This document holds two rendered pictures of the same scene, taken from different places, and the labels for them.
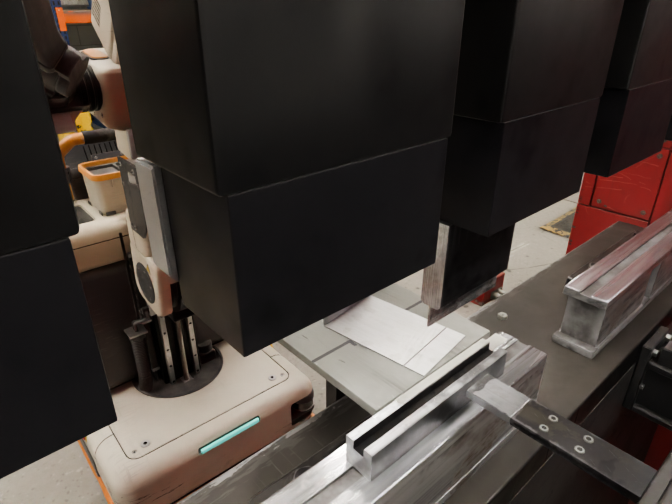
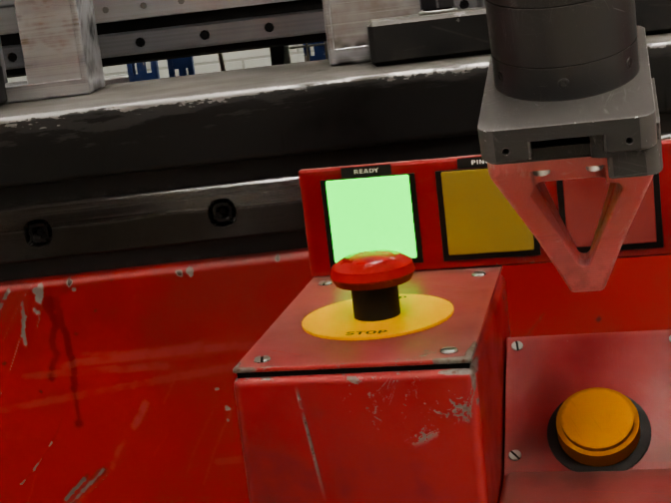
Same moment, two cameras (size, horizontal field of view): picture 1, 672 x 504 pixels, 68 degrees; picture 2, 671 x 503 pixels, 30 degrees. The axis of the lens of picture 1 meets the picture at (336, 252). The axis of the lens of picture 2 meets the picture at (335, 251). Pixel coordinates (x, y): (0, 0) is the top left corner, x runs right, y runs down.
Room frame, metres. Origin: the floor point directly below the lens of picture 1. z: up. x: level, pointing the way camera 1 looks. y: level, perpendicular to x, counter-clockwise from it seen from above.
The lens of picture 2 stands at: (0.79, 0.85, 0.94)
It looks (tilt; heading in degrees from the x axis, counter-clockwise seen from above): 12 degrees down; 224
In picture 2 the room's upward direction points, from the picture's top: 7 degrees counter-clockwise
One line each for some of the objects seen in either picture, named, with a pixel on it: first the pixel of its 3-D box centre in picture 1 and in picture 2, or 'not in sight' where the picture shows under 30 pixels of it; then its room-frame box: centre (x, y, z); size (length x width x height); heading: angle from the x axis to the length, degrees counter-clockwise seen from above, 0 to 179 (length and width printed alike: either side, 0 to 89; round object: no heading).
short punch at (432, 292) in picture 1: (469, 258); not in sight; (0.38, -0.11, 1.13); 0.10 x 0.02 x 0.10; 132
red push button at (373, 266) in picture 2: not in sight; (374, 292); (0.36, 0.46, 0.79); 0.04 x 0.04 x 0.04
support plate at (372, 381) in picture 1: (349, 315); not in sight; (0.49, -0.02, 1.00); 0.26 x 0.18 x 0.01; 42
